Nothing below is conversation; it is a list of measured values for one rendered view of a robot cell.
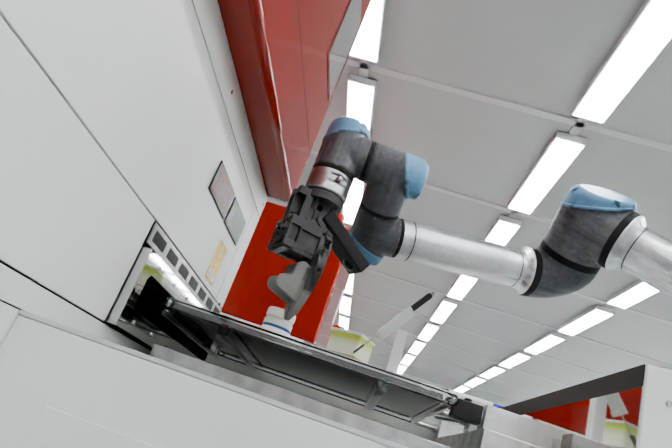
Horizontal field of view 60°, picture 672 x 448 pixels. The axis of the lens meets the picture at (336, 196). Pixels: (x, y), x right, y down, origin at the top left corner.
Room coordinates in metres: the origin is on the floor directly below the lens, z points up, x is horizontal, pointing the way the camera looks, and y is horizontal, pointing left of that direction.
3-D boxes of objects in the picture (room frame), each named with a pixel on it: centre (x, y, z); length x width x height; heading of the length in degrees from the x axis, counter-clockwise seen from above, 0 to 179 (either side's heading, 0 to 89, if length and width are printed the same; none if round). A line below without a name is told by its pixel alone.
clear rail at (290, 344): (0.70, -0.03, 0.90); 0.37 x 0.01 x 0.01; 82
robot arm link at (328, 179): (0.91, 0.02, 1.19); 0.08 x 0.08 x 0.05
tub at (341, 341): (1.22, -0.13, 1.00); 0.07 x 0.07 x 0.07; 56
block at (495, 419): (0.71, -0.30, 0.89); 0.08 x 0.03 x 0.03; 82
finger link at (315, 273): (0.90, -0.01, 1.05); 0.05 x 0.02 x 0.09; 21
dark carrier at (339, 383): (0.88, -0.05, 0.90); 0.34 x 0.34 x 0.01; 82
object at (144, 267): (0.90, 0.16, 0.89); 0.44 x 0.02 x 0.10; 172
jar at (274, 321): (1.39, 0.03, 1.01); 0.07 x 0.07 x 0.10
